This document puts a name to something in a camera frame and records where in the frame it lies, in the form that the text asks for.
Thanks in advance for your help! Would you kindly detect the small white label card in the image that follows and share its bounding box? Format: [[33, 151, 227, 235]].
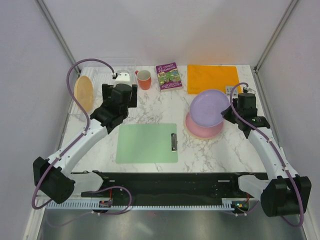
[[225, 86, 238, 97]]

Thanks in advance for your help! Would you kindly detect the right aluminium frame post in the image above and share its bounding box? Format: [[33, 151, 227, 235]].
[[251, 0, 300, 74]]

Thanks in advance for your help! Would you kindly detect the pink plate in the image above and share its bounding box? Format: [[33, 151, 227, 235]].
[[184, 111, 224, 140]]

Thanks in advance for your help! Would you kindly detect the purple paperback book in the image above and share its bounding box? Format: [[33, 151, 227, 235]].
[[155, 62, 183, 93]]

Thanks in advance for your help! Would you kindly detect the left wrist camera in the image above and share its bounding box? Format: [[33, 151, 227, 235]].
[[112, 70, 132, 86]]

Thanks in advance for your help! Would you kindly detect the aluminium frame post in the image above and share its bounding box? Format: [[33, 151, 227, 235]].
[[251, 0, 300, 74], [35, 0, 76, 65]]

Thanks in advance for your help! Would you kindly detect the left aluminium frame post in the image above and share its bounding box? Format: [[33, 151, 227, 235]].
[[35, 0, 76, 65]]

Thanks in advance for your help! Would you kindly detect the purple plate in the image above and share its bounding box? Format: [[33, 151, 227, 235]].
[[189, 89, 230, 128]]

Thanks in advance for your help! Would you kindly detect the orange mug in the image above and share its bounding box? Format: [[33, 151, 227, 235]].
[[135, 70, 152, 91]]

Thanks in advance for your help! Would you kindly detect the tan plate in rack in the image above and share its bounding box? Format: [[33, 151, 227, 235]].
[[74, 76, 94, 113]]

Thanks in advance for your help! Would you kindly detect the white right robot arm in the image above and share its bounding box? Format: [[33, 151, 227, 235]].
[[221, 93, 312, 217]]

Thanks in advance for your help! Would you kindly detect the green clipboard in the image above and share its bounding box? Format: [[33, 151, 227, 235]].
[[115, 123, 178, 164]]

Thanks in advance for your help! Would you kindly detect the orange mat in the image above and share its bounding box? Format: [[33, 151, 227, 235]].
[[187, 65, 239, 95]]

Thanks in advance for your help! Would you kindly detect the white slotted cable duct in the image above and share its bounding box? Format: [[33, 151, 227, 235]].
[[45, 198, 235, 211]]

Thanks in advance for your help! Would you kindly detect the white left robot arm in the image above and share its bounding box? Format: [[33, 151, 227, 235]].
[[33, 83, 138, 204]]

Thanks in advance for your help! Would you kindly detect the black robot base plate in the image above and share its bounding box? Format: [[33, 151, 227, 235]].
[[81, 172, 251, 206]]

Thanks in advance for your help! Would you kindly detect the white wire dish rack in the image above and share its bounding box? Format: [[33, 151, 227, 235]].
[[68, 57, 138, 123]]

